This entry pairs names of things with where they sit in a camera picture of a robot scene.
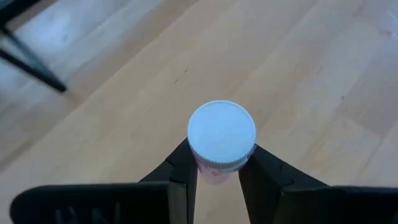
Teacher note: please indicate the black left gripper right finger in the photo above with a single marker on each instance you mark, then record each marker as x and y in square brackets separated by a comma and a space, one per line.
[311, 205]

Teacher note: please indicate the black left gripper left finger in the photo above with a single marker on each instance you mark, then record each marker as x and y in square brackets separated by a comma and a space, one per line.
[124, 202]

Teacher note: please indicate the pink medicine bottle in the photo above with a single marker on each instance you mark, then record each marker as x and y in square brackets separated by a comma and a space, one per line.
[221, 133]

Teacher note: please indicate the wooden shelf with black legs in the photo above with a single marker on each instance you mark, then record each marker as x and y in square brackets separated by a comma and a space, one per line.
[37, 73]

